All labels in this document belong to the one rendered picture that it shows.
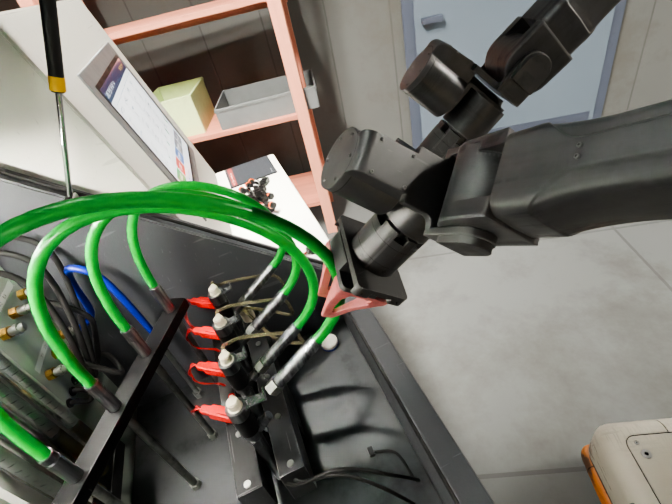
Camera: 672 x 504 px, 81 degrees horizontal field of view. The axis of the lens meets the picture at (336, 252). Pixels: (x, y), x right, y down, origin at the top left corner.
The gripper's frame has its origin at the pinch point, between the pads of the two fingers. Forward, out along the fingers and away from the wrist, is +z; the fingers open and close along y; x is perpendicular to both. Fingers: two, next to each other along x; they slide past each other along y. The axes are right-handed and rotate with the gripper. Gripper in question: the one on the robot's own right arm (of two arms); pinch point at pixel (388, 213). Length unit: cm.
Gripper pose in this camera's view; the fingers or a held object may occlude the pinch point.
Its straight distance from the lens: 58.6
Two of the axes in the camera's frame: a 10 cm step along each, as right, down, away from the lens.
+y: -8.2, -4.0, -4.2
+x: 1.0, 6.2, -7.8
